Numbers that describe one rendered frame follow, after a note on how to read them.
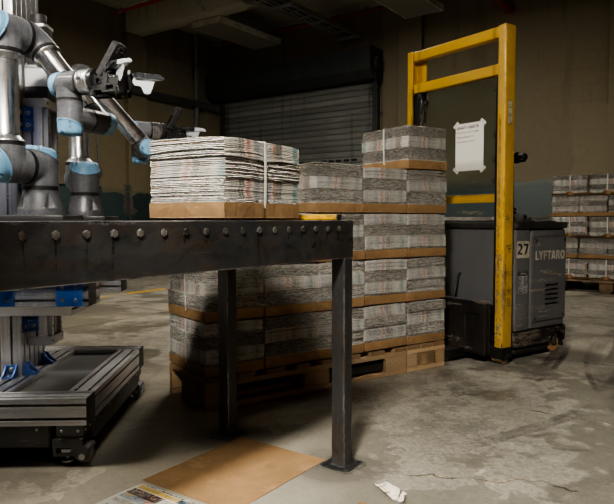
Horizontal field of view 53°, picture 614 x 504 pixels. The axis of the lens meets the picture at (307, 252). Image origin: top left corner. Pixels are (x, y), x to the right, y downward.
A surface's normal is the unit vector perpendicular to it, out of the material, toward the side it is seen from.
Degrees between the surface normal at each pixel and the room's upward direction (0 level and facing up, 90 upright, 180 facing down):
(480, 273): 90
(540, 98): 90
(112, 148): 90
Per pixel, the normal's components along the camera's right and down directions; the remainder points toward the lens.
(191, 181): -0.53, 0.04
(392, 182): 0.56, 0.04
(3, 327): 0.04, 0.05
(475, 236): -0.82, 0.03
